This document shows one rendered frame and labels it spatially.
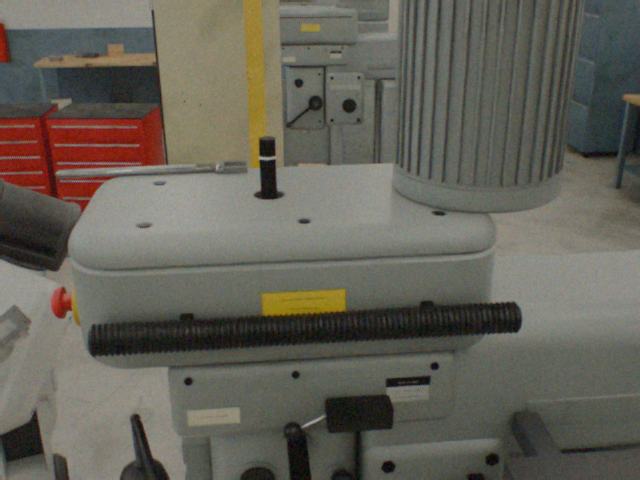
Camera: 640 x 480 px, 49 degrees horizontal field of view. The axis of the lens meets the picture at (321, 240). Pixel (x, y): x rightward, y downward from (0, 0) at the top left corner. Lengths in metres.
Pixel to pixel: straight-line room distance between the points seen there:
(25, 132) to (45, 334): 4.58
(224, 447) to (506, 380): 0.35
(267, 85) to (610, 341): 1.86
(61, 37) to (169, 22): 7.63
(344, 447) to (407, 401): 0.11
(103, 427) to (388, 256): 3.07
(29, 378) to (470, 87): 0.84
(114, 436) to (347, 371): 2.88
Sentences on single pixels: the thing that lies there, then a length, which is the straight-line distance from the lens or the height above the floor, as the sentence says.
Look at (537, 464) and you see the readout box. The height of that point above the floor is 1.73.
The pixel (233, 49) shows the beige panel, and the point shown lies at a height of 1.83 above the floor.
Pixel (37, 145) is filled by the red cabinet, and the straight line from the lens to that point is 5.78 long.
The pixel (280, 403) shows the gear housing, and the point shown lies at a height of 1.68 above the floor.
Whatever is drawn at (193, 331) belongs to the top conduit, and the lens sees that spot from 0.74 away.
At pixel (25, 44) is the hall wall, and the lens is 10.27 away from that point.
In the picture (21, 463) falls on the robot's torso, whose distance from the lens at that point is 1.76.
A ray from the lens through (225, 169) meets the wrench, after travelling 0.93.
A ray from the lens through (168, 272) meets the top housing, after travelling 0.74.
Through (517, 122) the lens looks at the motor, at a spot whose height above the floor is 1.99.
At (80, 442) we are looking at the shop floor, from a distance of 3.66.
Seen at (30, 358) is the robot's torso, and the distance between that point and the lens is 1.25.
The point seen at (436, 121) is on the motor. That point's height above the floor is 1.99.
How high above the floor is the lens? 2.16
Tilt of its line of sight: 23 degrees down
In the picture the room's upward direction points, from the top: straight up
